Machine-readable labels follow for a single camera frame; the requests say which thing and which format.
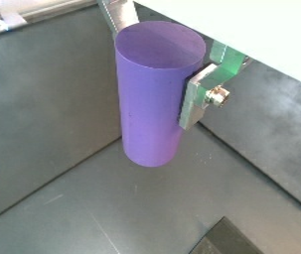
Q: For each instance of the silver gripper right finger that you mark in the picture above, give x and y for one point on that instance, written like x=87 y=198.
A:
x=205 y=85

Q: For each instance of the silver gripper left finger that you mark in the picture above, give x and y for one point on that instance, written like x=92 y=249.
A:
x=119 y=14

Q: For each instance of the purple cylinder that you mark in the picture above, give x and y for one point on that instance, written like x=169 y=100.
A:
x=157 y=54

